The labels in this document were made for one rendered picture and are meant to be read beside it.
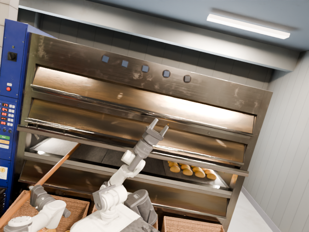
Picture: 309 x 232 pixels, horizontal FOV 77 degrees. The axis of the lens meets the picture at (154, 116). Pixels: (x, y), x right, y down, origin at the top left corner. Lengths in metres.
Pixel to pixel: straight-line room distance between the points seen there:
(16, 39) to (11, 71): 0.23
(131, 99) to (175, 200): 0.97
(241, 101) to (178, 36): 2.49
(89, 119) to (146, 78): 0.56
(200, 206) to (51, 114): 1.48
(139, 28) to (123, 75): 2.51
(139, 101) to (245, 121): 0.90
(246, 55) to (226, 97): 2.61
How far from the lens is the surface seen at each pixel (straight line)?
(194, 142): 1.68
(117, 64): 1.57
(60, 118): 1.70
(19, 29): 1.80
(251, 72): 5.05
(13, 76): 1.80
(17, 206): 1.26
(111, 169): 1.73
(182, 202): 1.89
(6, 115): 1.87
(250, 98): 1.78
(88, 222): 0.84
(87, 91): 1.60
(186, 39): 3.97
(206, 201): 1.96
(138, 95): 1.56
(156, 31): 3.97
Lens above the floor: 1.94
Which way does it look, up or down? 9 degrees down
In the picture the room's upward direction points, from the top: 13 degrees clockwise
